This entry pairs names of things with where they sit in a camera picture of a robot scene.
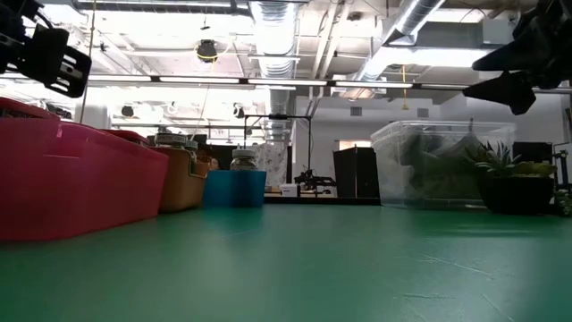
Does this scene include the person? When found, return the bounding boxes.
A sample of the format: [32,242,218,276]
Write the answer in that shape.
[196,149,221,172]

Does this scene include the green-lid spice jar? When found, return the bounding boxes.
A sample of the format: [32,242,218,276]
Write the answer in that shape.
[184,140,200,175]
[154,132,188,149]

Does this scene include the red-lid spice tin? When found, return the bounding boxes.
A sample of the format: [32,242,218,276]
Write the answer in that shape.
[101,128,151,147]

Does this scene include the orange plastic bin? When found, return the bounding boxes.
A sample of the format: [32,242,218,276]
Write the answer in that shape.
[149,146,210,214]

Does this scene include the black cabinet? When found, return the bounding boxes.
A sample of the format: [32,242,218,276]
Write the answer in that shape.
[332,146,381,200]

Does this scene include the small pale succulent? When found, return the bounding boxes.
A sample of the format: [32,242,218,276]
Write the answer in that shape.
[553,190,572,218]

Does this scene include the black overhead camera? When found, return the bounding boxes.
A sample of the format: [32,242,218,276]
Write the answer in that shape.
[195,38,219,64]

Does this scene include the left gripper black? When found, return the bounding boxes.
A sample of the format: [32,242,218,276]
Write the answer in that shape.
[0,0,93,99]

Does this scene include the green table mat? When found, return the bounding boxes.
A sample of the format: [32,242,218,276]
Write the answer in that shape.
[0,203,572,322]

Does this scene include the pink plastic bin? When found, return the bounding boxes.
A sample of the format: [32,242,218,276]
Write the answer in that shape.
[0,116,170,242]

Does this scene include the overhead light bar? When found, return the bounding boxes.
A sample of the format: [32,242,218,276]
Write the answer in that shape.
[0,73,572,93]

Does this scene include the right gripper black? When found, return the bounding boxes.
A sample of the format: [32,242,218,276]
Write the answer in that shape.
[462,0,572,116]

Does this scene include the silver ventilation duct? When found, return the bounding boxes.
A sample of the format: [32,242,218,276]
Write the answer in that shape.
[352,0,448,90]
[248,0,301,144]

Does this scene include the clear plastic storage container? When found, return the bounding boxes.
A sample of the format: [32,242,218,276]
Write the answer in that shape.
[369,119,517,210]

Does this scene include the white-lid spice jar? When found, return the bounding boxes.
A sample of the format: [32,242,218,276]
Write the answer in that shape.
[230,148,259,172]

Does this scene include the grey white cloth pile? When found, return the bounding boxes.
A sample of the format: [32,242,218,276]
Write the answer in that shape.
[392,133,484,202]

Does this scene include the potted green succulent plant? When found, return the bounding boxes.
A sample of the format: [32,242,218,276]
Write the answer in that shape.
[464,140,558,215]

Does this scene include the black metal stand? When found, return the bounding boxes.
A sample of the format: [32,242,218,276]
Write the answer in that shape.
[243,114,314,180]

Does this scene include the blue plastic bin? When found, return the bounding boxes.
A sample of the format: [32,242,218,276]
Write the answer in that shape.
[203,169,268,209]

